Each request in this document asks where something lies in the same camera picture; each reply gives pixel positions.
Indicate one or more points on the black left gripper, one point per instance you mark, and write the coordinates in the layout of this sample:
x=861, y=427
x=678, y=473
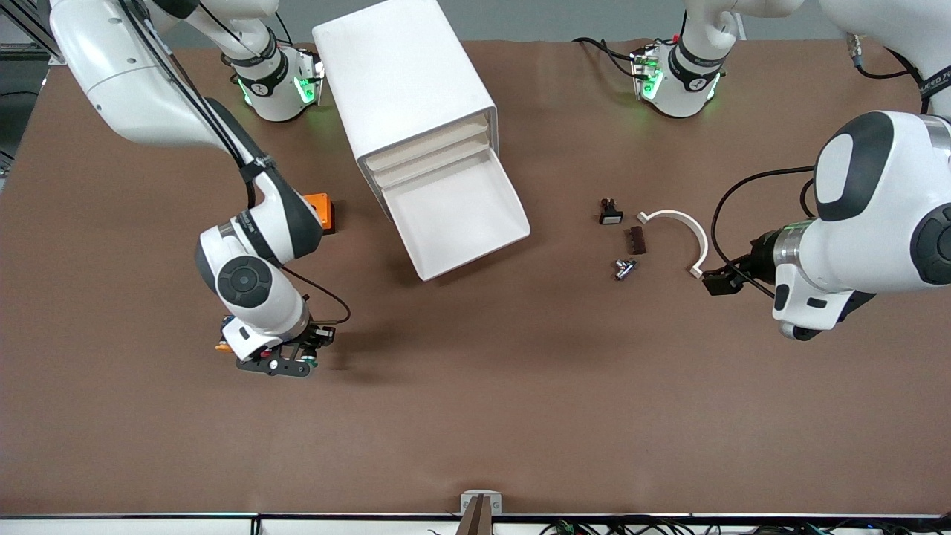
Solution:
x=747, y=264

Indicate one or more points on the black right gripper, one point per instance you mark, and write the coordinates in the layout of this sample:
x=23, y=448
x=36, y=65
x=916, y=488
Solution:
x=318, y=336

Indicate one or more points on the white plastic drawer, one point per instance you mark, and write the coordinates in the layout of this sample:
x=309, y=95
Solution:
x=431, y=160
x=453, y=215
x=427, y=143

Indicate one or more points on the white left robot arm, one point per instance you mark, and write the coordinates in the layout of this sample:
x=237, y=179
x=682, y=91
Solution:
x=877, y=223

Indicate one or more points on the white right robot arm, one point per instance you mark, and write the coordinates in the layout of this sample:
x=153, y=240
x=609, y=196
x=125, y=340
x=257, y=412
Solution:
x=126, y=89

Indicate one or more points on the black white push button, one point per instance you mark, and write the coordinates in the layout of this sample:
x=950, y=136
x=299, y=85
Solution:
x=611, y=215

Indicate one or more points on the white drawer cabinet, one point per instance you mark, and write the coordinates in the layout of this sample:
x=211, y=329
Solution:
x=401, y=74

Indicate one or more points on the brown terminal block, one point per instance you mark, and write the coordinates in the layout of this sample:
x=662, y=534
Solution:
x=636, y=241

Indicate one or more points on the small metal connector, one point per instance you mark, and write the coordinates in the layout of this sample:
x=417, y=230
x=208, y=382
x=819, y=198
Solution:
x=624, y=269

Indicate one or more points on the orange box with hole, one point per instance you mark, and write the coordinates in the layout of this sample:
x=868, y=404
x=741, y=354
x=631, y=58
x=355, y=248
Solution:
x=325, y=212

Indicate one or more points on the white curved bracket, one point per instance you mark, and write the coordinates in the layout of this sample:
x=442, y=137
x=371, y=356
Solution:
x=703, y=245

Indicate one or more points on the orange push button switch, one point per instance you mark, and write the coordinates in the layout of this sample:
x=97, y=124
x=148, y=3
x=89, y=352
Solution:
x=221, y=346

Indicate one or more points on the white table frame rail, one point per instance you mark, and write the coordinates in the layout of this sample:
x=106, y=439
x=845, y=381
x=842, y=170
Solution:
x=148, y=527

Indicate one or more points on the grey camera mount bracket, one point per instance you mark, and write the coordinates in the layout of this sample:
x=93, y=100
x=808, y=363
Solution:
x=481, y=513

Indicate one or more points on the aluminium frame post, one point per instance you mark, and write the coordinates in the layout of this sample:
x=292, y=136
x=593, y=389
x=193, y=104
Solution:
x=37, y=33

